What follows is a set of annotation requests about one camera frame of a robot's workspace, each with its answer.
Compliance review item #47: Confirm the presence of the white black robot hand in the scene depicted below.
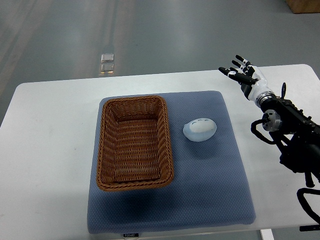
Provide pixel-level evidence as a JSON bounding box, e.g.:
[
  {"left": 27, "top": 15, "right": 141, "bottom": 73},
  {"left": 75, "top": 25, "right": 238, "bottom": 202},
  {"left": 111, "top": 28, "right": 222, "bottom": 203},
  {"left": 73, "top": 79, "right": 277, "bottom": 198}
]
[{"left": 218, "top": 55, "right": 275, "bottom": 108}]

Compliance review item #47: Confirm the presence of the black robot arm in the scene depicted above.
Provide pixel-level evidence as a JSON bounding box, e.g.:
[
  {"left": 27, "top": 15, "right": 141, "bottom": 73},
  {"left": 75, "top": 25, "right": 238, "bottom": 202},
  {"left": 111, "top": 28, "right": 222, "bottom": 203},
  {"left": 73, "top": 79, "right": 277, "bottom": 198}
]
[{"left": 251, "top": 83, "right": 320, "bottom": 232}]

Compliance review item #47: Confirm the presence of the brown wicker basket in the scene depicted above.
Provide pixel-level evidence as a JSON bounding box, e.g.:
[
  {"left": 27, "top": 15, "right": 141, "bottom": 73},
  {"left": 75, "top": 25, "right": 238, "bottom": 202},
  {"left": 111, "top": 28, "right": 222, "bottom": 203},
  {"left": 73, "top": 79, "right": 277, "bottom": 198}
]
[{"left": 96, "top": 95, "right": 174, "bottom": 192}]

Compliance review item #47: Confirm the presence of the blue textured mat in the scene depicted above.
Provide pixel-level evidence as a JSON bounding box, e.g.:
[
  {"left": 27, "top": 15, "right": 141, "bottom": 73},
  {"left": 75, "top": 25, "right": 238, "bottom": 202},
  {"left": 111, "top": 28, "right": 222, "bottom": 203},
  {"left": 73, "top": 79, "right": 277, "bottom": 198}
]
[{"left": 87, "top": 91, "right": 256, "bottom": 234}]

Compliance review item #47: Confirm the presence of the lower metal floor plate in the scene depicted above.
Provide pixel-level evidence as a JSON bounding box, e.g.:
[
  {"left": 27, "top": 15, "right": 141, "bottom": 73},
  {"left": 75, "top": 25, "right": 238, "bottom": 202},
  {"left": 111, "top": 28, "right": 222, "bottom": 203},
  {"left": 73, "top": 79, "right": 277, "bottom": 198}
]
[{"left": 100, "top": 63, "right": 115, "bottom": 74}]

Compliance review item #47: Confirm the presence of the metal floor plate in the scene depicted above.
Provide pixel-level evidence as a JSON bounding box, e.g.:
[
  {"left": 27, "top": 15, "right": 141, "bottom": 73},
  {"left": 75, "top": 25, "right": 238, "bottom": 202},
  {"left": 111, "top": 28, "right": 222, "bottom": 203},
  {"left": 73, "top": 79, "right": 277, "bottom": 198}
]
[
  {"left": 100, "top": 63, "right": 115, "bottom": 74},
  {"left": 100, "top": 53, "right": 114, "bottom": 63}
]

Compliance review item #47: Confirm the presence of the upper metal floor plate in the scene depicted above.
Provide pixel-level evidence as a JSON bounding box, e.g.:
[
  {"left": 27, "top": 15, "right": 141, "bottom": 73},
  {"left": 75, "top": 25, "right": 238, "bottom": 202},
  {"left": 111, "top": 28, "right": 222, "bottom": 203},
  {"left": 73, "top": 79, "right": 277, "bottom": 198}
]
[{"left": 100, "top": 53, "right": 114, "bottom": 63}]

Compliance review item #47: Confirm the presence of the white table leg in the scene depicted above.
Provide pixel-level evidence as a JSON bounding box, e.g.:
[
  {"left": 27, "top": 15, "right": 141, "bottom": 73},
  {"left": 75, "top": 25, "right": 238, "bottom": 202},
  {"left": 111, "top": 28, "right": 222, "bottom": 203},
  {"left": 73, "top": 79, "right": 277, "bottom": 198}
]
[{"left": 260, "top": 228, "right": 275, "bottom": 240}]

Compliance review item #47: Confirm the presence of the black table control panel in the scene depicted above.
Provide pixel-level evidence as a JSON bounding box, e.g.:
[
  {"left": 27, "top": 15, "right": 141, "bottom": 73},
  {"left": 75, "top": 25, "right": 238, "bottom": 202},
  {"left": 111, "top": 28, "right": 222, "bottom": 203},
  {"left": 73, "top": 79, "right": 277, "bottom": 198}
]
[{"left": 299, "top": 225, "right": 320, "bottom": 232}]

